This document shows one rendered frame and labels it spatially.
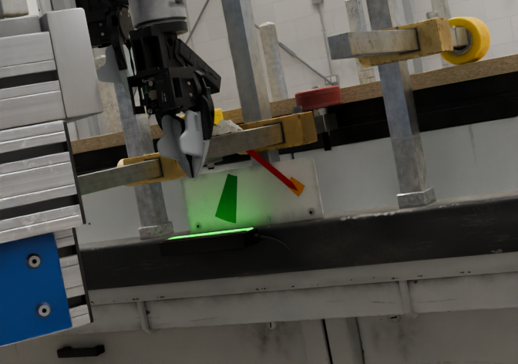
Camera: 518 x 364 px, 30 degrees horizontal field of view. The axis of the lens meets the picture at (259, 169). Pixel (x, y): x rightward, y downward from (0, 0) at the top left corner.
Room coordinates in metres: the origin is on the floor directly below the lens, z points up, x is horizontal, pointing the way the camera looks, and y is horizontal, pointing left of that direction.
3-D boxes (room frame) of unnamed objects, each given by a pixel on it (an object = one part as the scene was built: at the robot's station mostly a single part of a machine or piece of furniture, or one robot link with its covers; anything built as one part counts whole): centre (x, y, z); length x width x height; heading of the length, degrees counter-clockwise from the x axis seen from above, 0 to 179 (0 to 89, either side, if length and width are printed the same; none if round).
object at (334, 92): (1.71, -0.13, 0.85); 0.08 x 0.08 x 0.11
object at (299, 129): (1.59, -0.03, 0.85); 0.13 x 0.06 x 0.05; 59
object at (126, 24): (1.62, 0.21, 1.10); 0.09 x 0.08 x 0.12; 79
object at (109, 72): (1.61, 0.21, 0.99); 0.06 x 0.03 x 0.09; 79
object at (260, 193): (1.59, 0.02, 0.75); 0.26 x 0.01 x 0.10; 59
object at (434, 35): (1.46, -0.25, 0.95); 0.13 x 0.06 x 0.05; 59
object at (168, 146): (1.34, 0.11, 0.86); 0.06 x 0.03 x 0.09; 149
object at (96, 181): (1.67, 0.19, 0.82); 0.43 x 0.03 x 0.04; 149
